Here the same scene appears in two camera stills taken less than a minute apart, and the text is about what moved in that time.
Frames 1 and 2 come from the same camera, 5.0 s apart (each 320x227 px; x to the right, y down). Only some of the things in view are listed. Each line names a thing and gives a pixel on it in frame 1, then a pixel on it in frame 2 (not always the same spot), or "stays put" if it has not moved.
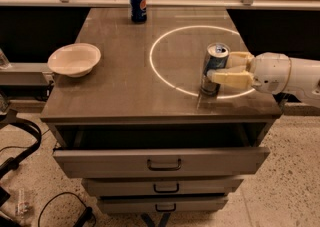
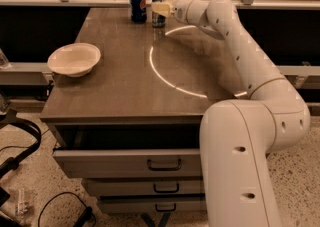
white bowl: x=74 y=59 stays put
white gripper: x=270 y=69 → x=180 y=10
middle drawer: x=162 y=187 stays put
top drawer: x=163 y=162 stays put
